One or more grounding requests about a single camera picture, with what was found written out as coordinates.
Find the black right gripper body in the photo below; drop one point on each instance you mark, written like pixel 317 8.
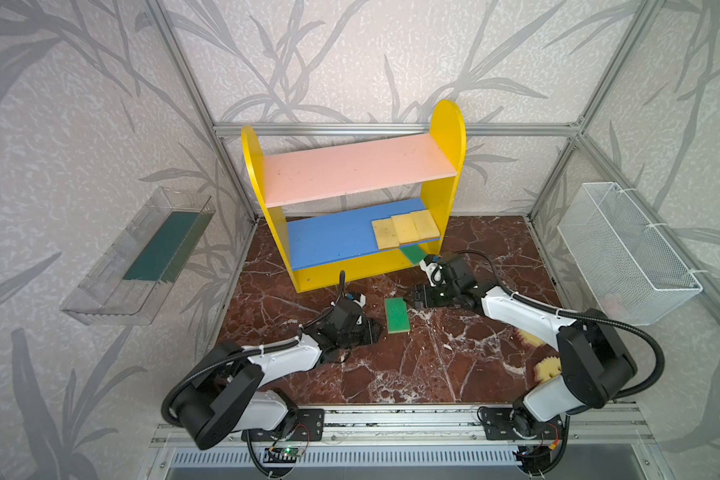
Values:
pixel 428 294

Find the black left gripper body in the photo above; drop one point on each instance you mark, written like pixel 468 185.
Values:
pixel 360 330

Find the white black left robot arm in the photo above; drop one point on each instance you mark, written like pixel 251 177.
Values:
pixel 223 393

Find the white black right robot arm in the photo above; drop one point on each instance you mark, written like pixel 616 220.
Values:
pixel 596 365

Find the yellow pink blue wooden shelf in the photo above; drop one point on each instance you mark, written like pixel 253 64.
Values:
pixel 317 251

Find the yellow smiley face sponge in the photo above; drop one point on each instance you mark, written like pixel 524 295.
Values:
pixel 547 369

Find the pink item in basket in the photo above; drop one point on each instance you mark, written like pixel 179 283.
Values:
pixel 614 308

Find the green scouring pad in bin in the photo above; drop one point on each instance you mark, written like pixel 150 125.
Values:
pixel 166 253

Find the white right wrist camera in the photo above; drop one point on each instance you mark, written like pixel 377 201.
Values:
pixel 432 268

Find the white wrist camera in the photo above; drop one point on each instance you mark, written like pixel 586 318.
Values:
pixel 356 297
pixel 432 268

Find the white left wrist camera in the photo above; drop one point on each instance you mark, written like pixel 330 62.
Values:
pixel 356 297

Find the aluminium frame profiles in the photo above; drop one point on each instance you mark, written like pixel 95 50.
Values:
pixel 655 115

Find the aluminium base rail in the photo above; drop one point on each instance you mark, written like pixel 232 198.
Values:
pixel 449 436

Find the white wire mesh basket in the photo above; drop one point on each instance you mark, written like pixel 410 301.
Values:
pixel 620 251

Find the clear plastic wall bin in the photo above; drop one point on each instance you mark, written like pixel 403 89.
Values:
pixel 103 297

